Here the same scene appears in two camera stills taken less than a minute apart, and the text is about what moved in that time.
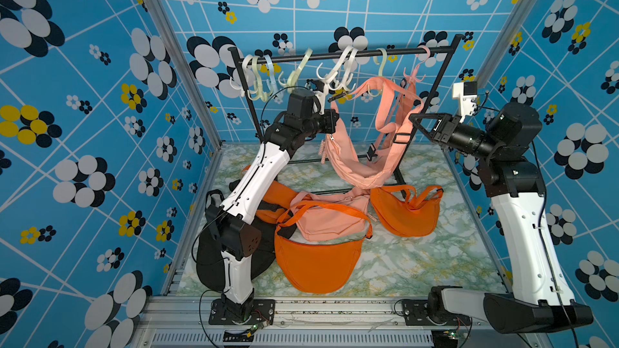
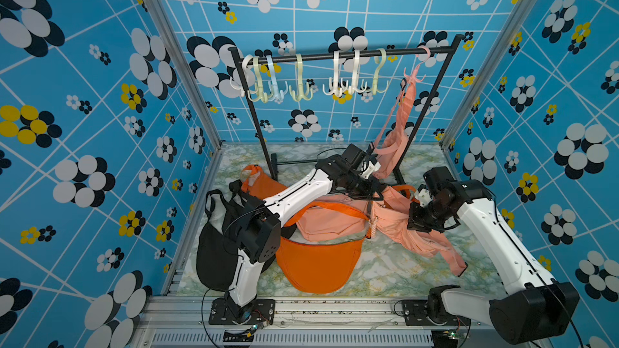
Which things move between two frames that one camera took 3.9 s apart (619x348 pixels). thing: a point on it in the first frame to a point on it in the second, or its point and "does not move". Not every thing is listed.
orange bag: x=319 y=267 does not move
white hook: x=333 y=74 to x=338 y=88
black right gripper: x=446 y=136 to x=414 y=221
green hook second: x=263 y=95 does not move
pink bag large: x=396 y=112 to x=389 y=208
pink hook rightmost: x=413 y=76 does not move
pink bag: x=325 y=222 does not move
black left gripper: x=330 y=117 to x=372 y=184
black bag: x=210 y=262 does not move
